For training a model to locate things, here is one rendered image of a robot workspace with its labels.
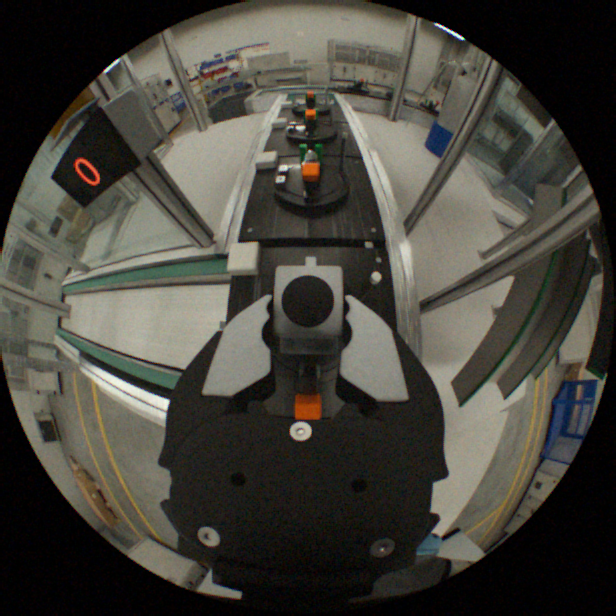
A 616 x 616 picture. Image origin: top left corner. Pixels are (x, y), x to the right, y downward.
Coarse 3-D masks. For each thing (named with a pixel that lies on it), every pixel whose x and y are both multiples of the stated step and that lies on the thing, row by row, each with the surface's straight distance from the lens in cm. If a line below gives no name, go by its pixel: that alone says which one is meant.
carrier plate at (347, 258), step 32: (288, 256) 28; (320, 256) 28; (352, 256) 28; (384, 256) 30; (256, 288) 27; (352, 288) 26; (384, 288) 28; (384, 320) 26; (288, 384) 25; (320, 384) 25; (288, 416) 26
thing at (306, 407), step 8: (304, 368) 21; (312, 368) 21; (304, 376) 15; (312, 376) 15; (304, 384) 15; (312, 384) 15; (304, 392) 15; (312, 392) 15; (296, 400) 15; (304, 400) 15; (312, 400) 15; (320, 400) 15; (296, 408) 15; (304, 408) 15; (312, 408) 15; (320, 408) 15; (296, 416) 15; (304, 416) 15; (312, 416) 15; (320, 416) 16
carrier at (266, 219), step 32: (256, 160) 44; (288, 160) 46; (320, 160) 38; (352, 160) 47; (256, 192) 38; (288, 192) 34; (320, 192) 33; (352, 192) 37; (256, 224) 32; (288, 224) 31; (320, 224) 31; (352, 224) 32
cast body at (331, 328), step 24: (312, 264) 17; (288, 288) 11; (312, 288) 11; (336, 288) 12; (288, 312) 10; (312, 312) 10; (336, 312) 11; (288, 336) 12; (312, 336) 11; (336, 336) 11
